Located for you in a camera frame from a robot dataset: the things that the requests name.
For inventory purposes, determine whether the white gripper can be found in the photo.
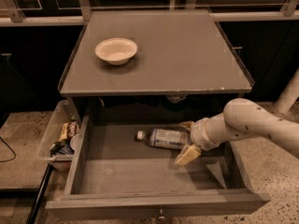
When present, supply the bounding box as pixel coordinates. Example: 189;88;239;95
175;118;220;166

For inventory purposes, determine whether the blue plastic bottle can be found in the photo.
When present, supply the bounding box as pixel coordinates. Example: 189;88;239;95
136;128;191;150

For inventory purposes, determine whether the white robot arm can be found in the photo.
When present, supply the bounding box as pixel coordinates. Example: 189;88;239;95
175;98;299;166

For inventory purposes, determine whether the metal drawer knob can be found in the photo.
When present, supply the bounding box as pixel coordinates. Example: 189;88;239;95
158;209;165;220

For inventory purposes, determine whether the open grey top drawer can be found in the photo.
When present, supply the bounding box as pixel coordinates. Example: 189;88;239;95
46;115;270;220

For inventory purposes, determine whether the grey wooden cabinet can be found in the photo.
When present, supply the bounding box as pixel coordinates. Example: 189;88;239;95
59;10;254;111

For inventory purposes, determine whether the white paper bowl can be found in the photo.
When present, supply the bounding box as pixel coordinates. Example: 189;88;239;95
94;37;137;65

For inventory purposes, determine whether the snack package in bin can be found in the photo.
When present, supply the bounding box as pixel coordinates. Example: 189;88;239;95
59;121;79;141

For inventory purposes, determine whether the dark snack bag in bin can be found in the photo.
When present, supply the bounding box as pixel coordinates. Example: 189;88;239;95
50;139;74;156

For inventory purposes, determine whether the clear plastic storage bin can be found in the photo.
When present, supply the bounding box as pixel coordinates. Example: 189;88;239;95
38;100;78;171

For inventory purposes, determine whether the white horizontal rail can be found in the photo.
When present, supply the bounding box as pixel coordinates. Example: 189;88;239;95
0;10;299;27

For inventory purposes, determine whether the black cable on floor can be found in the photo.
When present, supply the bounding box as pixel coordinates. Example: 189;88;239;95
0;135;17;164

